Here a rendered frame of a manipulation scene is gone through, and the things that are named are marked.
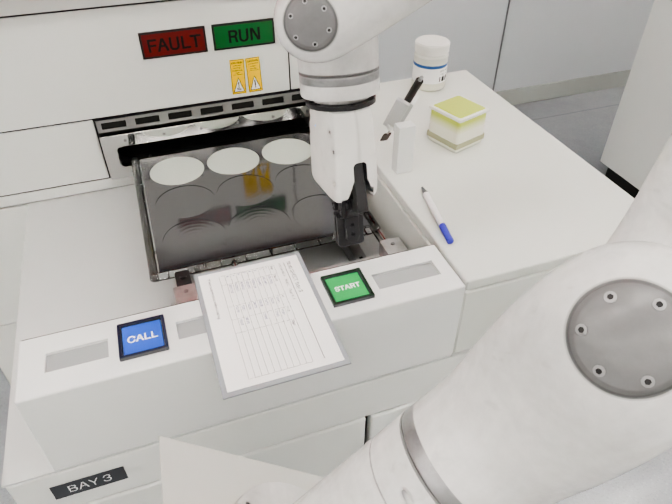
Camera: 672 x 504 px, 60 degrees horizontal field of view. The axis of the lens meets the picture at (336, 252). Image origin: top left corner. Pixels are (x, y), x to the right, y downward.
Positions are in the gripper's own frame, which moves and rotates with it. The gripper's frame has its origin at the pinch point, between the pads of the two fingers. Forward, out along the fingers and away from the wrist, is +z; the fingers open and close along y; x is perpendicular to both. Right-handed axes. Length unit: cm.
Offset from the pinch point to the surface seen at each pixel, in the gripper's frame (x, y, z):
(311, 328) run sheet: -6.5, 3.0, 10.8
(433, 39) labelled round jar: 38, -52, -11
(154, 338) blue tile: -24.6, -1.5, 9.8
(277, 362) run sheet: -11.8, 6.6, 11.6
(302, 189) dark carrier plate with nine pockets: 3.7, -36.0, 9.3
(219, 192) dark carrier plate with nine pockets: -10.7, -39.9, 8.5
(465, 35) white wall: 141, -215, 19
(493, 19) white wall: 156, -214, 13
